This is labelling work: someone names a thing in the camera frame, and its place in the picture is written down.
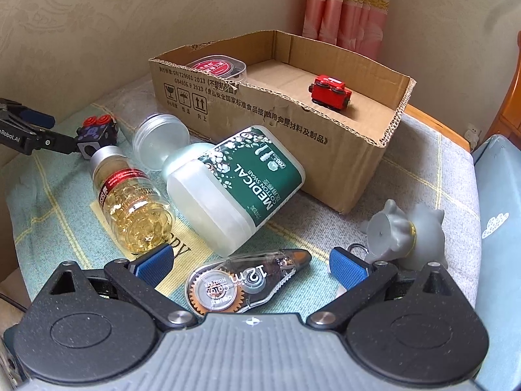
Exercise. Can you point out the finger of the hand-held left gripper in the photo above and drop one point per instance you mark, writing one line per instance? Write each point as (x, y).
(49, 141)
(36, 118)

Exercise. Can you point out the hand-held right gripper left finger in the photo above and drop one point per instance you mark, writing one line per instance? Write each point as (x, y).
(156, 262)

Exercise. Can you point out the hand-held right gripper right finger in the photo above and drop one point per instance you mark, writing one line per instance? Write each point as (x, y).
(348, 269)

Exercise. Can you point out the grey cat toy figure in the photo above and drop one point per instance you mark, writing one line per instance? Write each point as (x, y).
(386, 236)

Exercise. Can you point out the clear bottle of golden capsules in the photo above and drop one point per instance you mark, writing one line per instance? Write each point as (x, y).
(130, 211)

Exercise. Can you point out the brown cardboard box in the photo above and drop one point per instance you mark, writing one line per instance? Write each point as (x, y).
(325, 163)

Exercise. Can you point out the frosted clear plastic jar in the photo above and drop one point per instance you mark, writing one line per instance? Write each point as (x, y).
(158, 142)

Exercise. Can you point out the green-label cotton swab bottle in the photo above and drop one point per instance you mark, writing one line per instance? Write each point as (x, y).
(244, 179)

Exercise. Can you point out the checked cloth mat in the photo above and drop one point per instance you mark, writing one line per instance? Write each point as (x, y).
(57, 211)

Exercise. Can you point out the blue printed bed sheet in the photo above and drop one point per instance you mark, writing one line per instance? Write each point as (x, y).
(500, 260)

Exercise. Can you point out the red toy train car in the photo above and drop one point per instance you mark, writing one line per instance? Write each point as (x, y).
(329, 89)

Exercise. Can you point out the round clear red-label container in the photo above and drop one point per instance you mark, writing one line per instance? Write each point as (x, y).
(215, 67)

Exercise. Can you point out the wooden bed headboard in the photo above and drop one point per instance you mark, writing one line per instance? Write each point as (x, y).
(511, 110)

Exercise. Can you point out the pink curtain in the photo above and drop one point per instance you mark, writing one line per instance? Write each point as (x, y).
(346, 8)

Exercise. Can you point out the white wall socket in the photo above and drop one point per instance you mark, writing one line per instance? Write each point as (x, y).
(473, 134)

